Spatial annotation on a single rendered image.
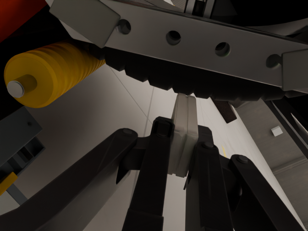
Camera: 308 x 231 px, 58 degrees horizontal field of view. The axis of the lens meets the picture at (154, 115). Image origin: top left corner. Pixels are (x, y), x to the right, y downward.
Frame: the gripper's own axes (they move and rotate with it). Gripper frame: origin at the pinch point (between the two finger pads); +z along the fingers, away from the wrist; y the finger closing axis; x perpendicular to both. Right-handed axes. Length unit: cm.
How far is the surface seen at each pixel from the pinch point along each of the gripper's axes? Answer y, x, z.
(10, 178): -30, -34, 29
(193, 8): -0.9, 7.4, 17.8
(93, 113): -36, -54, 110
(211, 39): 1.1, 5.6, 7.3
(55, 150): -38, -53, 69
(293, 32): 10.3, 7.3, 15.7
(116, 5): -7.4, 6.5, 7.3
